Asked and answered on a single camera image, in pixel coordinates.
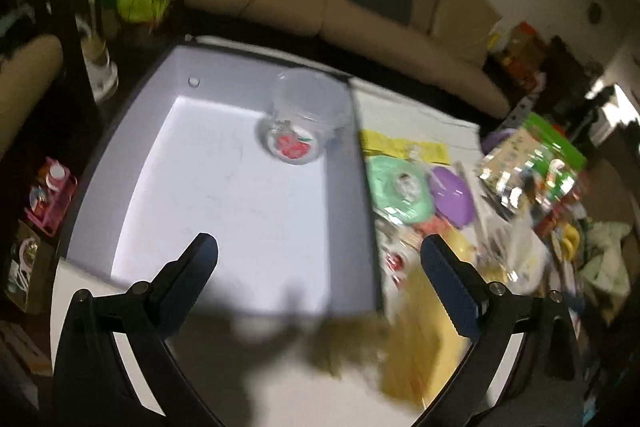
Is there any orange box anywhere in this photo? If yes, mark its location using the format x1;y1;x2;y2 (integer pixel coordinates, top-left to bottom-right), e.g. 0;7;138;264
500;22;548;78

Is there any grey storage container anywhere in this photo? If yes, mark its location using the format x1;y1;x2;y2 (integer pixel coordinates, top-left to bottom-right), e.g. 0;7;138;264
57;39;386;320

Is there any beige sofa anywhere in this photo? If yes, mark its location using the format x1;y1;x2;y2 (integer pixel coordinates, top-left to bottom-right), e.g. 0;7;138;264
184;0;511;120

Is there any green plate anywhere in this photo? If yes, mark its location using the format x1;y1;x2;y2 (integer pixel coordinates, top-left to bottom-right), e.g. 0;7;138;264
367;155;435;225

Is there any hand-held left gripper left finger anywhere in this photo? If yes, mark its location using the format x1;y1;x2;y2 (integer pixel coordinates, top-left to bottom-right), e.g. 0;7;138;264
52;233;251;427

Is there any pink plastic basket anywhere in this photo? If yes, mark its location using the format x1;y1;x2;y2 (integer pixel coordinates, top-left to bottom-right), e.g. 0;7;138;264
25;157;78;238

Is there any white plastic bag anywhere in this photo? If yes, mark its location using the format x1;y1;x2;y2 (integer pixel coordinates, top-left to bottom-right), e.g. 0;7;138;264
500;212;551;293

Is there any white stand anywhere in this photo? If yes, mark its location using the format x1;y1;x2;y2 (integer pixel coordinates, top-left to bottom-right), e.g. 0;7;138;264
75;14;121;102

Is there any clear tape roll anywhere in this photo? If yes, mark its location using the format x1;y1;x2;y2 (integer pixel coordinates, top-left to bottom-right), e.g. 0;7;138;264
395;174;426;202

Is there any red snack bag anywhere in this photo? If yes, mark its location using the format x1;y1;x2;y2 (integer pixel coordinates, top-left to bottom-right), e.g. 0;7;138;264
537;202;571;233

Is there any yellow strip packet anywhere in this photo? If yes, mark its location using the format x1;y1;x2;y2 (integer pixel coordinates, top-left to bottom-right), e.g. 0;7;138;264
361;129;451;162

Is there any yellow banana toy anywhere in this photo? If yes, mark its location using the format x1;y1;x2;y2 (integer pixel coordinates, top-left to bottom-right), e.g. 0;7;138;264
560;224;581;258

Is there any green foil snack bag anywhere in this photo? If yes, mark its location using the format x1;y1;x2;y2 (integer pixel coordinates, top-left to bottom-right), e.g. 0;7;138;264
477;112;587;212

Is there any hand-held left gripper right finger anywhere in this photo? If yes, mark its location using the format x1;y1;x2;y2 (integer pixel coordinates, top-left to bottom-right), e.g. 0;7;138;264
402;234;586;427

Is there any clear plastic cup red print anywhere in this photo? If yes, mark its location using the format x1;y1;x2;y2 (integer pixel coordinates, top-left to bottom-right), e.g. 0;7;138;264
257;68;351;165

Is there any beige armchair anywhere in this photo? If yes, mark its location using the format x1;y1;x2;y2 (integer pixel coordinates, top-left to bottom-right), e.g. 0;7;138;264
0;34;63;158

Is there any open cardboard box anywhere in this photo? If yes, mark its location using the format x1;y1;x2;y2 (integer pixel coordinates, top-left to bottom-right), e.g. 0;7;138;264
5;219;56;313

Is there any brown cardboard box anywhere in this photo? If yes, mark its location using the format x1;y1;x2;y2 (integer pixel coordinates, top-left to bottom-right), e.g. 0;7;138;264
422;0;501;62

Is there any yellow snack packet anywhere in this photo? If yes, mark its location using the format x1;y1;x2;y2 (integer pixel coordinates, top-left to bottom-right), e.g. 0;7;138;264
320;227;476;408

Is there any yellow-green bag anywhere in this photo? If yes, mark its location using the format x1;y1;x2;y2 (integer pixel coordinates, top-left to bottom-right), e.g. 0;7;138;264
117;0;168;25

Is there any light green cloth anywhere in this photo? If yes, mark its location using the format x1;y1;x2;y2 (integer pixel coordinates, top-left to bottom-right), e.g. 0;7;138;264
580;222;633;308

